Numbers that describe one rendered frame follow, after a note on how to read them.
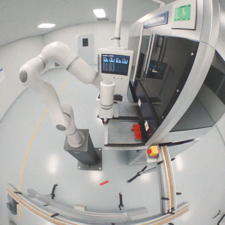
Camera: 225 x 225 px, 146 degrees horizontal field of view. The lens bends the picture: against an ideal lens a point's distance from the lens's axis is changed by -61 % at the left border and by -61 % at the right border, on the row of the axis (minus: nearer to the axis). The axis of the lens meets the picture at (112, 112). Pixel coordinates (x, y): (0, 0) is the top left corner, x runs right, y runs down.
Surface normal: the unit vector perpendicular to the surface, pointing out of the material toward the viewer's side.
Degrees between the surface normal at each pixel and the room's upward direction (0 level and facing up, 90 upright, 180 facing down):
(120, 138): 0
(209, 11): 90
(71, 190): 0
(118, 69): 90
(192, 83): 90
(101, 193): 0
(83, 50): 90
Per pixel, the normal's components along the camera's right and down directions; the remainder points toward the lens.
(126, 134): 0.05, -0.69
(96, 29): 0.00, 0.73
